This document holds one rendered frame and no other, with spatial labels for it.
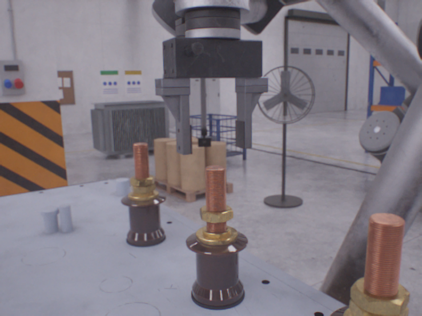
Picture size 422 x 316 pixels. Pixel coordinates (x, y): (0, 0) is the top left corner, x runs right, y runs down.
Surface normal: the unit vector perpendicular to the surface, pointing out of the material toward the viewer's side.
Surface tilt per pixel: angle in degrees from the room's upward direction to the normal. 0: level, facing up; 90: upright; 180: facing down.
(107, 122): 90
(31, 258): 0
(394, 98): 90
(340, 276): 81
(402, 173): 88
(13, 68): 90
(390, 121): 56
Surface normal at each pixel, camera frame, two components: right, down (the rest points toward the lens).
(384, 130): -0.76, -0.39
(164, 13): -0.41, 0.18
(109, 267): -0.02, -0.98
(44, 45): 0.56, 0.16
